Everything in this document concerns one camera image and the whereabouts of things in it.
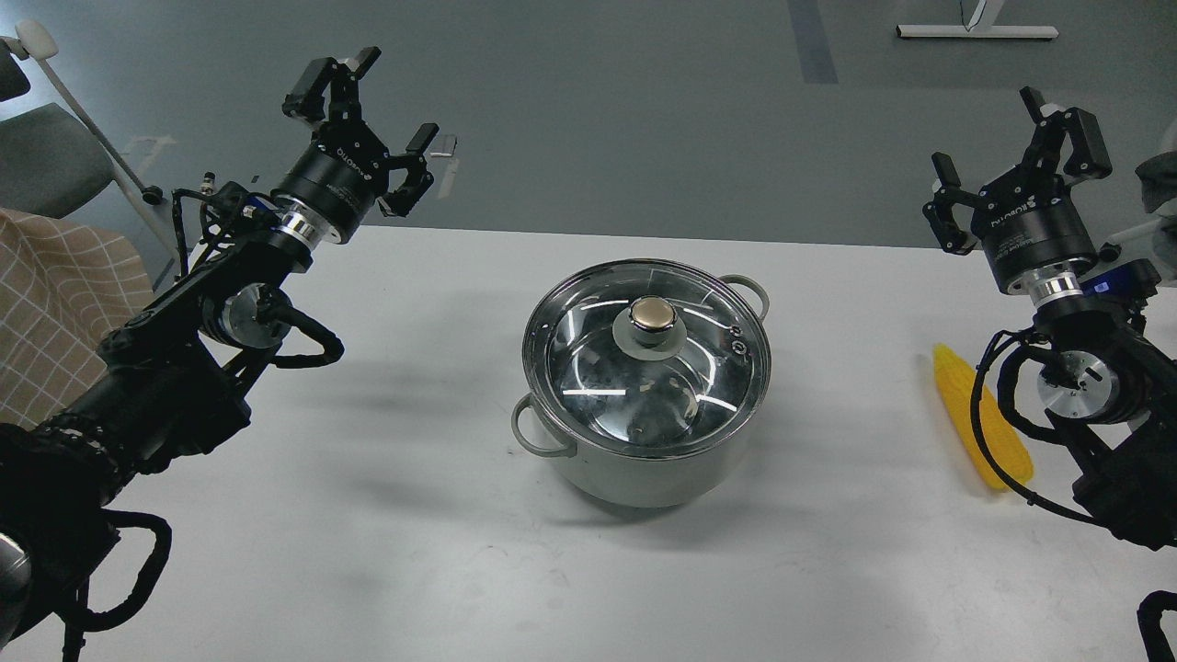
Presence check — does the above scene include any white desk leg base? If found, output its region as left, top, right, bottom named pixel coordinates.
left=895, top=1, right=1059, bottom=41

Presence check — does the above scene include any glass pot lid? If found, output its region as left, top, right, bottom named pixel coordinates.
left=521, top=258, right=772, bottom=458

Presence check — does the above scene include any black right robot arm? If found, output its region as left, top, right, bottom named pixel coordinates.
left=923, top=86, right=1176, bottom=552

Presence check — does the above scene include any grey chair at right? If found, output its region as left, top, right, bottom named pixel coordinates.
left=1100, top=120, right=1176, bottom=287

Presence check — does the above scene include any beige checkered cloth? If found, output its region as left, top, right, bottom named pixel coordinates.
left=1, top=208, right=153, bottom=430

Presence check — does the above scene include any grey office chair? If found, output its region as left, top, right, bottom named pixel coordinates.
left=1, top=18, right=179, bottom=257

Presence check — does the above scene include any yellow corn cob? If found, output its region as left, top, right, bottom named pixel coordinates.
left=932, top=343, right=1035, bottom=492

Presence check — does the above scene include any grey steel cooking pot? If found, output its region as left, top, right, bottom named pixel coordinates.
left=511, top=258, right=772, bottom=508

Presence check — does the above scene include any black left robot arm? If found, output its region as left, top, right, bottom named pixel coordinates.
left=4, top=46, right=438, bottom=661

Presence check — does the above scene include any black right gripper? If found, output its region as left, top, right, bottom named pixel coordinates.
left=923, top=86, right=1113, bottom=296

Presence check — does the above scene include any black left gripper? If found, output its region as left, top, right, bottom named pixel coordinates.
left=272, top=47, right=439, bottom=245

